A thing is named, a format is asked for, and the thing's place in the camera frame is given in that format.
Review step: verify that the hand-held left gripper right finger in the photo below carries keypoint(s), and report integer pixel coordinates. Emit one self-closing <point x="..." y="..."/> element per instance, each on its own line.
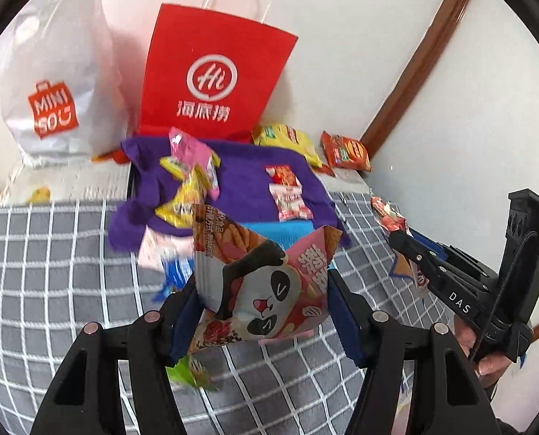
<point x="342" y="321"/>

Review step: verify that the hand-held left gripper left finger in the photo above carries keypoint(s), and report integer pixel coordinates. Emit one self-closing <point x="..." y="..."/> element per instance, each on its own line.
<point x="181" y="326"/>

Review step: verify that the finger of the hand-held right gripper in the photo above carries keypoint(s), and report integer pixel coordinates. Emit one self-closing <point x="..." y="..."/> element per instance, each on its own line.
<point x="410" y="250"/>
<point x="435" y="248"/>

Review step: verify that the panda print snack packet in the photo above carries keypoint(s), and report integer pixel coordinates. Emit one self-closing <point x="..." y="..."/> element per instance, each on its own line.
<point x="260" y="290"/>

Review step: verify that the small yellow snack packet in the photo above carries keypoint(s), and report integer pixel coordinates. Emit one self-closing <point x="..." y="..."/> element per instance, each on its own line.
<point x="179" y="204"/>

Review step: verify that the pink strawberry candy packet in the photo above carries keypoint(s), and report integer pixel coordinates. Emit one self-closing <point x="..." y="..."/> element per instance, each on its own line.
<point x="292" y="204"/>

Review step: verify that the small red snack packet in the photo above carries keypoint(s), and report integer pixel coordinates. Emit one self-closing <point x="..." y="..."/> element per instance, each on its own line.
<point x="284" y="174"/>

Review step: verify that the purple cloth bag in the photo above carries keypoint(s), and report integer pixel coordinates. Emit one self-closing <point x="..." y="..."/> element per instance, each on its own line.
<point x="251" y="181"/>

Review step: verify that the pink round print snack packet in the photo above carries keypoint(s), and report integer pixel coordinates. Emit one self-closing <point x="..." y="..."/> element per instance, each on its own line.
<point x="188" y="147"/>

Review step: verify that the person's right hand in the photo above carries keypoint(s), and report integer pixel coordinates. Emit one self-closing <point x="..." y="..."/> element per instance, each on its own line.
<point x="466" y="340"/>

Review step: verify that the blue tissue pack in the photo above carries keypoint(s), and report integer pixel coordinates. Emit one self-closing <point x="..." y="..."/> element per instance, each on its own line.
<point x="274" y="231"/>

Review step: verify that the orange snack packet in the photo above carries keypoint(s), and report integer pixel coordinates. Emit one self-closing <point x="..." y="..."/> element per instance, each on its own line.
<point x="346" y="152"/>

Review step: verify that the grey checked blanket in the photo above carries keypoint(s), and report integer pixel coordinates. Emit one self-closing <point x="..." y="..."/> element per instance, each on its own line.
<point x="70" y="258"/>

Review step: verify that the large yellow chips packet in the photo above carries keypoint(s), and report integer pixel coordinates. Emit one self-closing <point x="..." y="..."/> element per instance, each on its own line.
<point x="287" y="140"/>

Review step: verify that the red paper bag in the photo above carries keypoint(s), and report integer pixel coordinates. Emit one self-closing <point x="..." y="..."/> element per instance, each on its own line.
<point x="206" y="54"/>

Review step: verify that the white plastic bag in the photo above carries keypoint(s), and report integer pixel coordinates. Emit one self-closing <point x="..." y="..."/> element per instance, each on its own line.
<point x="61" y="54"/>

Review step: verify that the brown wooden door frame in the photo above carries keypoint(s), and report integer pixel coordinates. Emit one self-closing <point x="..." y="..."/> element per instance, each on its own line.
<point x="414" y="68"/>

